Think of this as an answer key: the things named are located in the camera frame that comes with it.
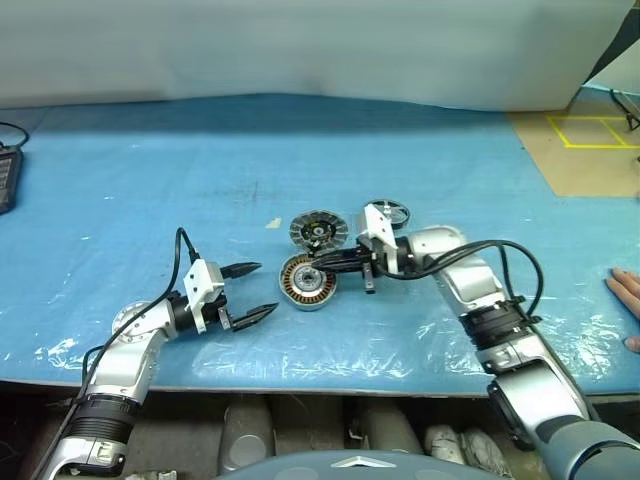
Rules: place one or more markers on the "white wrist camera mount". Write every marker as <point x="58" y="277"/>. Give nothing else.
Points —
<point x="202" y="287"/>
<point x="376" y="225"/>

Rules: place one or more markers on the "person's bare hand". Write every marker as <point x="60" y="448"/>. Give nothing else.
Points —
<point x="627" y="292"/>

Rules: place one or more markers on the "blue-grey robot torso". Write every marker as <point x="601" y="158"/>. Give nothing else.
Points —
<point x="360" y="465"/>

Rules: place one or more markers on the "motor stator with copper windings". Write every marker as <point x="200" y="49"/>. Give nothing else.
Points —
<point x="300" y="287"/>

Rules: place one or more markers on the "silver finned motor cover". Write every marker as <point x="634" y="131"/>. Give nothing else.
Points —
<point x="330" y="227"/>

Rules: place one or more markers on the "grey rounded shape under table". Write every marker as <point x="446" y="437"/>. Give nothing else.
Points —
<point x="245" y="430"/>
<point x="385" y="427"/>

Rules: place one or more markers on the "white shoes under table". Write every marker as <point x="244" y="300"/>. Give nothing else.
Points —
<point x="465" y="447"/>

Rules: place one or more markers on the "black keypad device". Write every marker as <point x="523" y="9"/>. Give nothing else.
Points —
<point x="7" y="180"/>

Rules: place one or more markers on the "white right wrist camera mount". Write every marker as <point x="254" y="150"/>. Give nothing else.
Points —
<point x="376" y="225"/>

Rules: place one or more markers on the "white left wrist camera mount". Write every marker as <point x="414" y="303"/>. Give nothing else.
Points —
<point x="202" y="287"/>

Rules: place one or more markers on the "blue table mat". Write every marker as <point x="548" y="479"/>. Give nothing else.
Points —
<point x="320" y="165"/>

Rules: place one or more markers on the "white backdrop cloth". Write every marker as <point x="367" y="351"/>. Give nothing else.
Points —
<point x="300" y="45"/>

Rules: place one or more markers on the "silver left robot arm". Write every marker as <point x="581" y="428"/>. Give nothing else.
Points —
<point x="125" y="360"/>

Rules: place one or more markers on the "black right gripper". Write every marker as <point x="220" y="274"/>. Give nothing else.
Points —
<point x="377" y="257"/>

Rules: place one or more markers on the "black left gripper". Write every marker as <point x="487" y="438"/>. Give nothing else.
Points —
<point x="217" y="315"/>

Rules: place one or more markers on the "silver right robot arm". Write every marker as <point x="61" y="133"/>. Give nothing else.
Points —
<point x="470" y="290"/>

